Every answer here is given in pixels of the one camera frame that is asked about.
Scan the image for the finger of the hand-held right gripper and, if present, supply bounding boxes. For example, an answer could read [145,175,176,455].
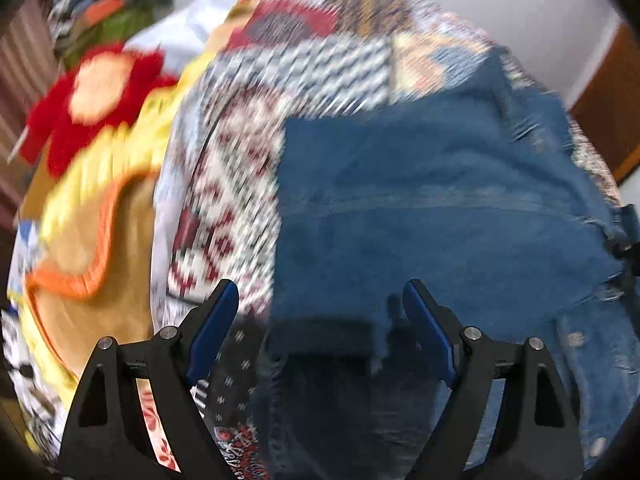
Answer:
[602,205,640,281]

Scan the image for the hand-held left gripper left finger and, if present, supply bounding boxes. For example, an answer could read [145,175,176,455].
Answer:
[59,279,240,480]

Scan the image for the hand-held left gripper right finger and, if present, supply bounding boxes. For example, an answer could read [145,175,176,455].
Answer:
[402,279,586,480]

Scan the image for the blue denim jeans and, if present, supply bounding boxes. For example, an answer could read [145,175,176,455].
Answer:
[250,52,626,480]

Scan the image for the pile of clothes and bags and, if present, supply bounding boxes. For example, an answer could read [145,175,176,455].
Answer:
[50,0,116,56]

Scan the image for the wooden door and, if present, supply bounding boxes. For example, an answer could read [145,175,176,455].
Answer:
[570,22,640,186]

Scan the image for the patchwork patterned blanket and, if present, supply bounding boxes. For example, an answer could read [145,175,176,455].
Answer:
[150,0,623,480]

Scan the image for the yellow cloth with orange trim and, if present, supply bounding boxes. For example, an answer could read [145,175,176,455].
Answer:
[20,60,211,401]

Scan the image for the white printed cloth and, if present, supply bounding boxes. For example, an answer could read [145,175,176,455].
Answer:
[0,220,68,461]

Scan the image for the red and orange plush toy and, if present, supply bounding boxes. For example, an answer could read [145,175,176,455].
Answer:
[22,45,178,176]

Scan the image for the striped curtain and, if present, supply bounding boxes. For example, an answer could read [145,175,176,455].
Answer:
[0,0,58,221]

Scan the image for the green cloth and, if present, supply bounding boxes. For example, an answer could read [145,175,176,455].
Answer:
[65,7,151,68]

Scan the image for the orange box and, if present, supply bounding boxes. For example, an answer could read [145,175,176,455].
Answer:
[82,0,126,23]

